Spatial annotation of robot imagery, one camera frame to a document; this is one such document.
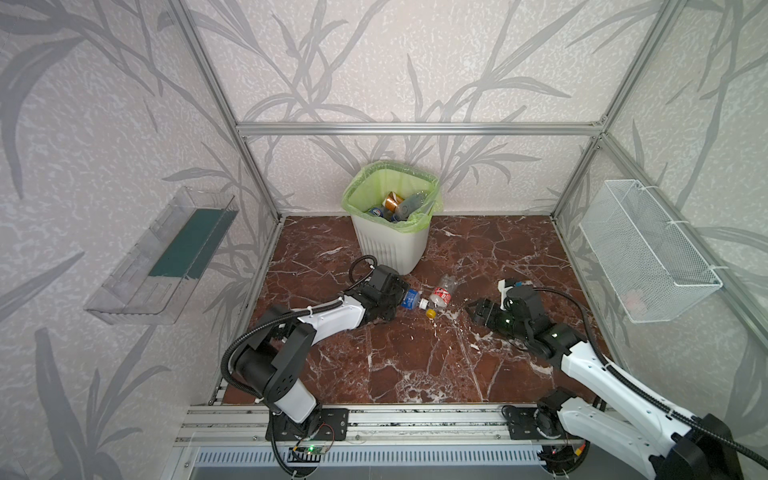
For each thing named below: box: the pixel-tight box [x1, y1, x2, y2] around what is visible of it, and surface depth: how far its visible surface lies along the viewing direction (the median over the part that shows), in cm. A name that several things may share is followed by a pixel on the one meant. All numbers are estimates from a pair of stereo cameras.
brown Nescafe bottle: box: [382, 191, 405, 213], surface depth 101 cm
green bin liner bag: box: [342, 161, 443, 231], surface depth 94 cm
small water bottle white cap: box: [401, 289, 420, 310], surface depth 93 cm
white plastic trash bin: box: [351, 216, 431, 275], surface depth 88 cm
